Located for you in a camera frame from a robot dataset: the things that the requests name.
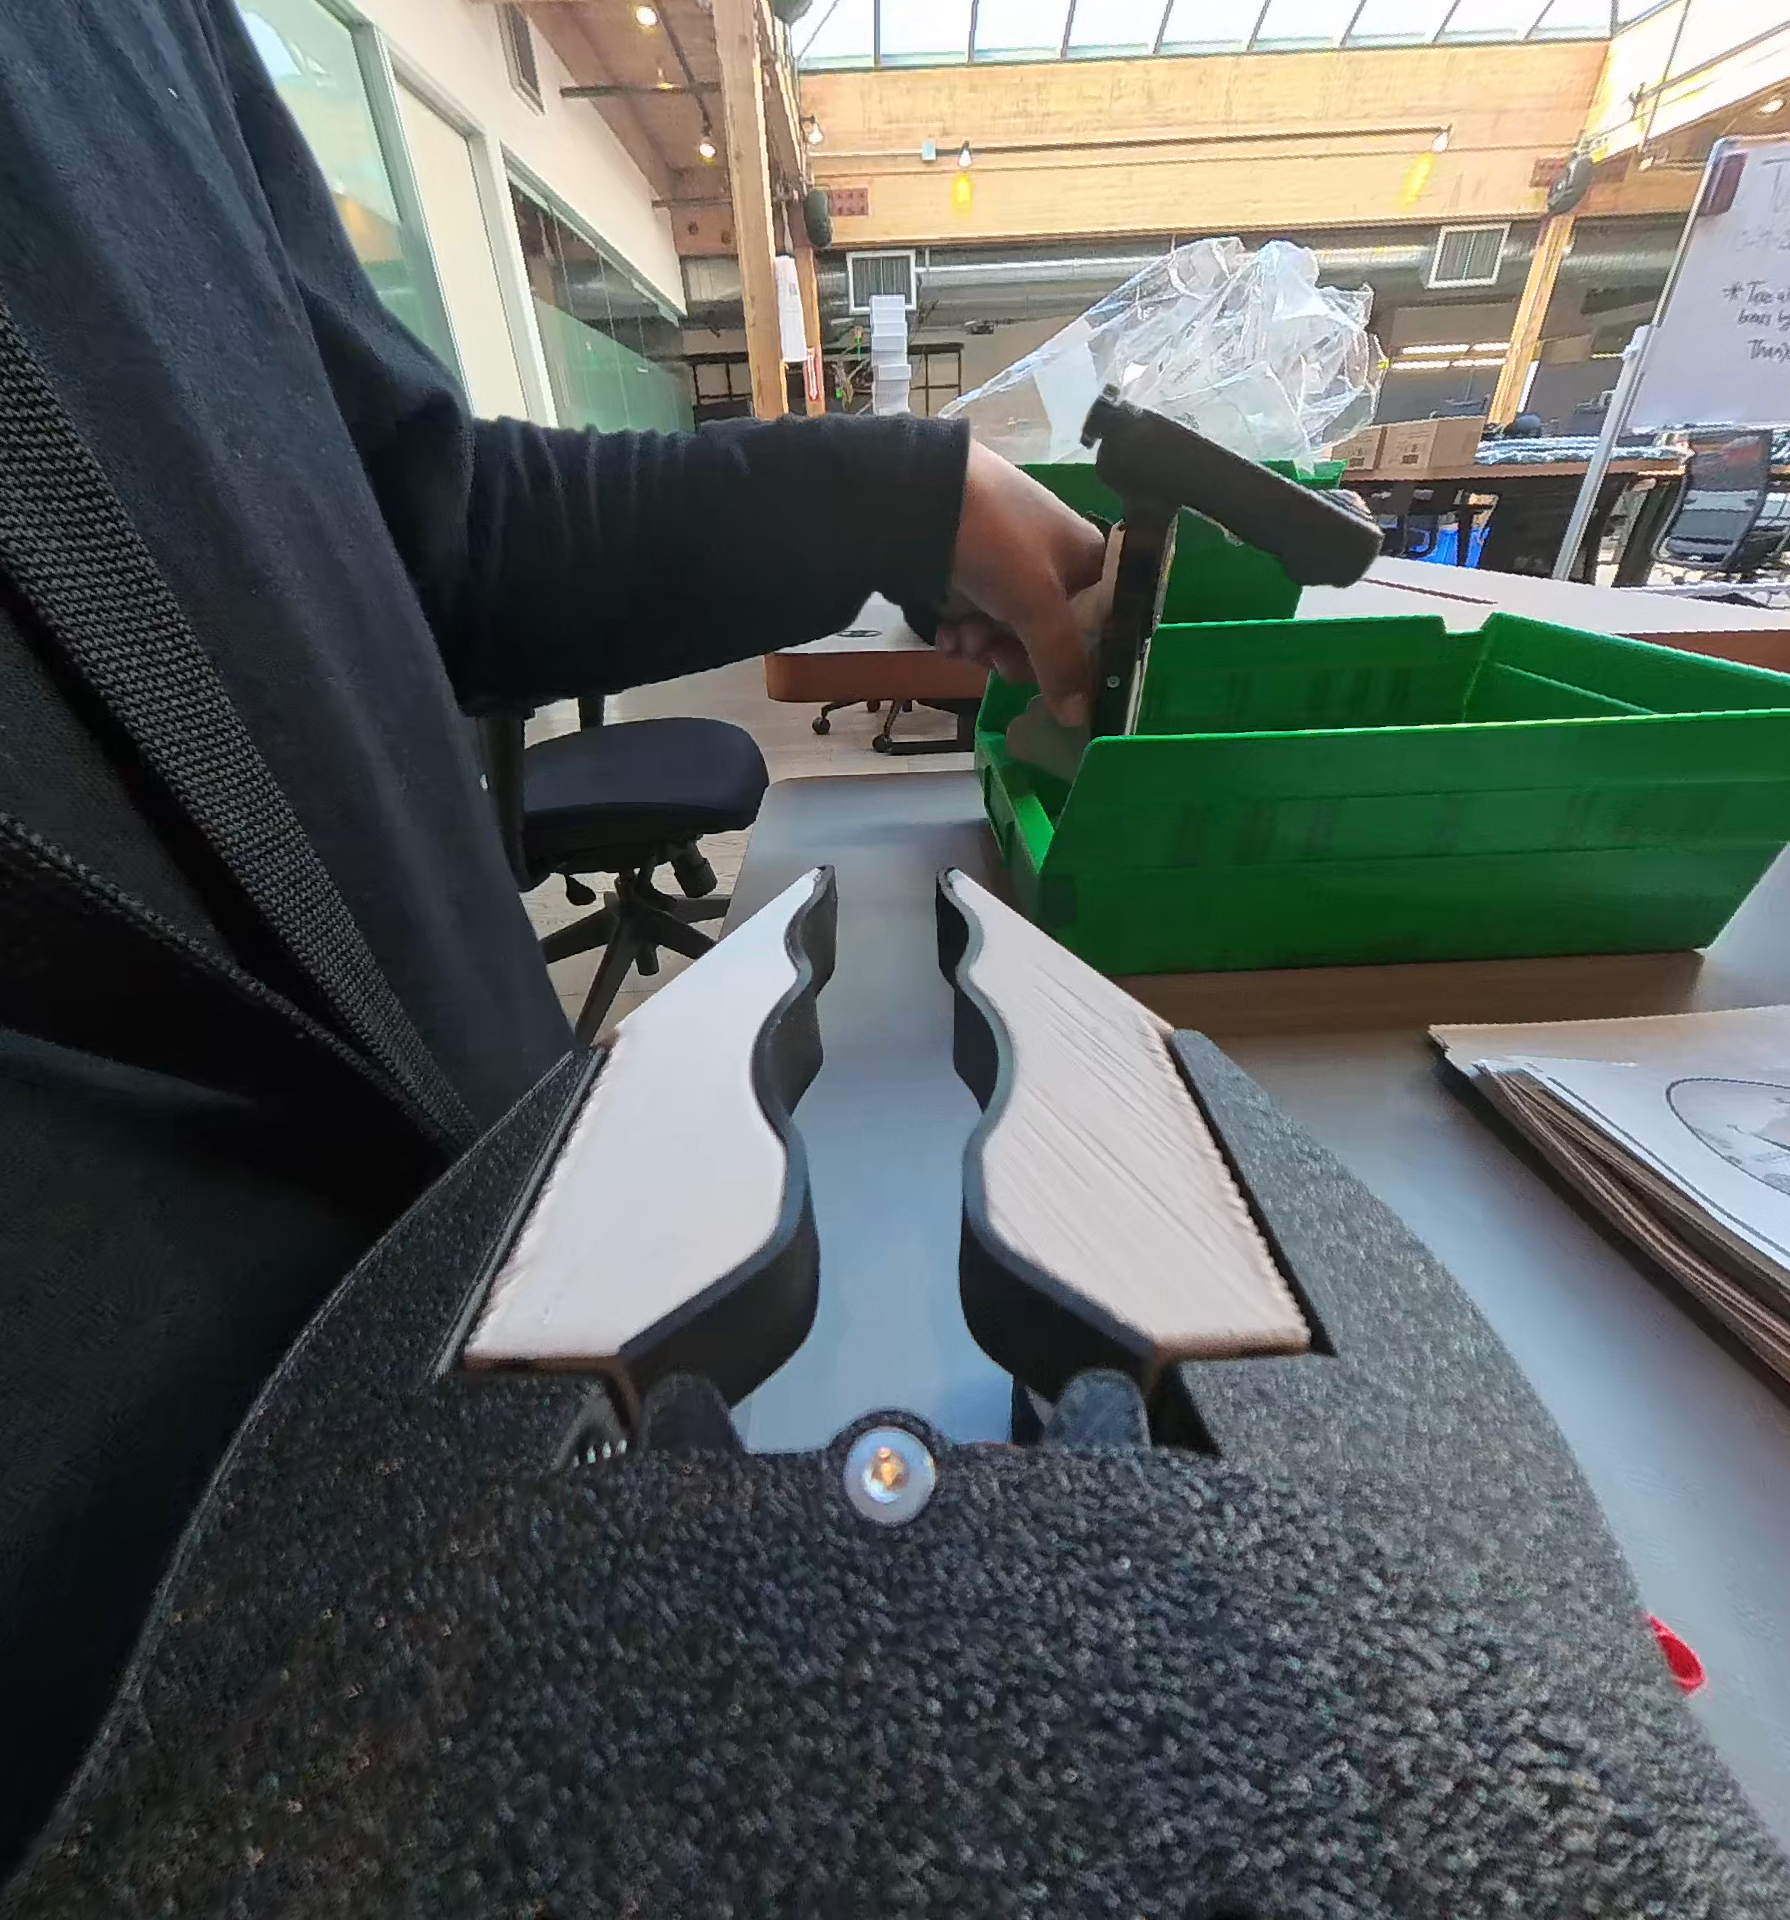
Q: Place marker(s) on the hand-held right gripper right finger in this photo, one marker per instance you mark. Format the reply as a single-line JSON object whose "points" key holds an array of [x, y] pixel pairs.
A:
{"points": [[1121, 1171]]}

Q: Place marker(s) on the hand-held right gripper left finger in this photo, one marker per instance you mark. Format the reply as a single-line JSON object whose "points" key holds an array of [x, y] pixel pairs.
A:
{"points": [[654, 1185]]}

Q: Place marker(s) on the red angled brick beam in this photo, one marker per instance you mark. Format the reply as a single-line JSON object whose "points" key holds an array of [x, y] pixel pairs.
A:
{"points": [[1675, 1651]]}

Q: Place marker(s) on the person's left forearm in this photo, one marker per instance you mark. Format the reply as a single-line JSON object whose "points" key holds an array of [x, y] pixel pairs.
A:
{"points": [[685, 541]]}

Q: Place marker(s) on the grey desk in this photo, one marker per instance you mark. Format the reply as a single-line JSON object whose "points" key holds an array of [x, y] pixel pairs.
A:
{"points": [[1435, 1350]]}

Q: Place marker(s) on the person's left hand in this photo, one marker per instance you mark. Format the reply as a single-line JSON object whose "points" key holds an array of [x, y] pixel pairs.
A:
{"points": [[1023, 584]]}

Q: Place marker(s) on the clear plastic bag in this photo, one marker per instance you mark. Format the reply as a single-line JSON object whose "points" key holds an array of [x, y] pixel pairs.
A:
{"points": [[1211, 344]]}

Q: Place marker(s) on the cardboard boxes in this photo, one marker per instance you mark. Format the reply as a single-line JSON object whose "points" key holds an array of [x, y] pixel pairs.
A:
{"points": [[1413, 445]]}

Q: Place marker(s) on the wooden-edged table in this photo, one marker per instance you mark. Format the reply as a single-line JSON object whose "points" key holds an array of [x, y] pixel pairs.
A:
{"points": [[1584, 609]]}

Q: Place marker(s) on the black office chair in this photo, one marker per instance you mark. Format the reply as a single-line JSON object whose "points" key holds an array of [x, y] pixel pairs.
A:
{"points": [[641, 780]]}

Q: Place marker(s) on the whiteboard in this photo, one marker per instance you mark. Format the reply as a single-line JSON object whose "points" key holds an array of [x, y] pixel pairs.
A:
{"points": [[1764, 285]]}

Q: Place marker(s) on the open instruction booklet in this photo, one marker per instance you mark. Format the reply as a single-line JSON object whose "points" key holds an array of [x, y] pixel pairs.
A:
{"points": [[1705, 1171]]}

